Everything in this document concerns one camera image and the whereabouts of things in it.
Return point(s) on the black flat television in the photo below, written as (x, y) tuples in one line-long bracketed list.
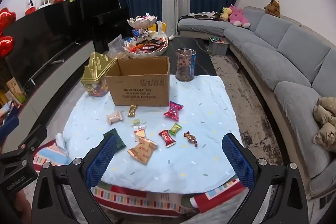
[(39, 35)]

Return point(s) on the tiered white shell bowl stand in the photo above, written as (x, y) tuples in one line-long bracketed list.
[(141, 22)]

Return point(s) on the colourful striped play mat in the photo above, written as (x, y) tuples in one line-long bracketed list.
[(147, 199)]

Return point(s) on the clear jar of coated nuts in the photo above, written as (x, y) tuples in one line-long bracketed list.
[(183, 66)]

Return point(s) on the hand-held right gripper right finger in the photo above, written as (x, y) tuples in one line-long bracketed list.
[(237, 158)]

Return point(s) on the pale pink snack packet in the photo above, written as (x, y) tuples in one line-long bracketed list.
[(114, 117)]

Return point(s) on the white and red robot toy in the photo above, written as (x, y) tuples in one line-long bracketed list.
[(31, 5)]

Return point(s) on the brown twist-wrapped candy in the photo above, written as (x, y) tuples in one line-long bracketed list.
[(191, 138)]

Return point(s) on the large red snack packet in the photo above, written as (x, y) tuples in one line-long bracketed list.
[(173, 111)]

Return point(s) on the white plastic bag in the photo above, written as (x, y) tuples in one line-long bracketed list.
[(158, 35)]

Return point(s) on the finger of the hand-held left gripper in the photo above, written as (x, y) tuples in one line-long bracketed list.
[(9, 124), (34, 136)]

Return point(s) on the clothes pile on sofa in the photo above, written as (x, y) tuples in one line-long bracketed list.
[(204, 15)]

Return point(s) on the brown plush toy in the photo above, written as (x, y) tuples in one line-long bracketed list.
[(273, 7)]

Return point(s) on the yellow chair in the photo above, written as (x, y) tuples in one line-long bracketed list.
[(163, 26)]

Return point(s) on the pale green candy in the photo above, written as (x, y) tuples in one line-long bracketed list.
[(136, 122)]

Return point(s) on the beige and orange snack packet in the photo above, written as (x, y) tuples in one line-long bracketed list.
[(143, 150)]

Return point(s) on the dark green snack packet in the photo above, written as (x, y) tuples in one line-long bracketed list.
[(120, 141)]

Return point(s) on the gold-lid candy jar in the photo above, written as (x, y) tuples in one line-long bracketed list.
[(94, 66)]

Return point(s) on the brown cardboard box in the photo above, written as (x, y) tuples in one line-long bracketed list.
[(139, 87)]

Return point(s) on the yellow plush toy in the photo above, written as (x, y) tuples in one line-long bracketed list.
[(225, 12)]

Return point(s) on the grey storage bin with toys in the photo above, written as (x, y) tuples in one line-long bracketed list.
[(219, 48)]

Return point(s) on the white and yellow snack packet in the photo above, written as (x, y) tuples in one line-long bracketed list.
[(139, 132)]

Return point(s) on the grey curved sofa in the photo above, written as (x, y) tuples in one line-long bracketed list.
[(288, 56)]

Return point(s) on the grey patterned rug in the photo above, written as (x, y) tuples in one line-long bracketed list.
[(249, 108)]

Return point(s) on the clear plastic bag of peanuts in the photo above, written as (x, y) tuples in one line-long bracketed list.
[(116, 49)]

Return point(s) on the small red snack packet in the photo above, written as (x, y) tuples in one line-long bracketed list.
[(166, 138)]

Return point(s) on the tan crumpled fabric bundle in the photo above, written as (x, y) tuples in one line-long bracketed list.
[(325, 119)]

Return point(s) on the light blue speckled cloth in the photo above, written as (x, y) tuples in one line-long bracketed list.
[(197, 166)]

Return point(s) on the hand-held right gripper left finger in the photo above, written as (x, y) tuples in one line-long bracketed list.
[(103, 158)]

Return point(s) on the gold candy bar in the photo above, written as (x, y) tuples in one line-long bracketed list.
[(132, 111)]

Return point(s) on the black upright piano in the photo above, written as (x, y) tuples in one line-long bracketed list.
[(105, 24)]

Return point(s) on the pile of assorted wrapped snacks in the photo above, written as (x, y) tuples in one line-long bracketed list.
[(147, 47)]

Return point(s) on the pink plush toy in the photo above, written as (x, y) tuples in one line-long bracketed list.
[(237, 16)]

